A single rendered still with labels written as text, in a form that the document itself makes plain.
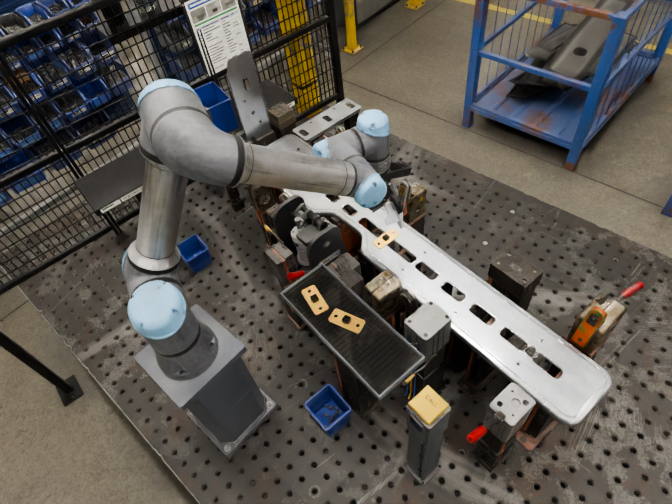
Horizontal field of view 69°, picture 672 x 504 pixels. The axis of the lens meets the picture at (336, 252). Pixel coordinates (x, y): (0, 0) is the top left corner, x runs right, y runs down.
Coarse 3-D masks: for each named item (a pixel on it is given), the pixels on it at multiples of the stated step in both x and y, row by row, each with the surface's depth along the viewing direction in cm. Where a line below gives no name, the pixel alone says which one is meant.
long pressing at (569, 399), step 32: (288, 192) 168; (352, 224) 156; (384, 224) 155; (384, 256) 147; (416, 256) 145; (448, 256) 144; (416, 288) 138; (480, 288) 136; (480, 320) 130; (512, 320) 128; (480, 352) 124; (512, 352) 123; (544, 352) 122; (576, 352) 121; (544, 384) 117; (576, 384) 116; (608, 384) 116; (576, 416) 112
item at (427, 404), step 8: (424, 392) 102; (432, 392) 102; (416, 400) 102; (424, 400) 101; (432, 400) 101; (440, 400) 101; (416, 408) 101; (424, 408) 100; (432, 408) 100; (440, 408) 100; (424, 416) 99; (432, 416) 99
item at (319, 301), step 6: (306, 288) 122; (312, 288) 122; (306, 294) 121; (312, 294) 121; (318, 294) 121; (306, 300) 120; (312, 300) 119; (318, 300) 120; (312, 306) 119; (318, 306) 119; (324, 306) 118; (318, 312) 118
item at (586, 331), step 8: (592, 312) 117; (600, 312) 115; (584, 320) 119; (592, 320) 117; (600, 320) 116; (584, 328) 120; (592, 328) 118; (576, 336) 123; (584, 336) 121; (592, 336) 121; (584, 344) 122
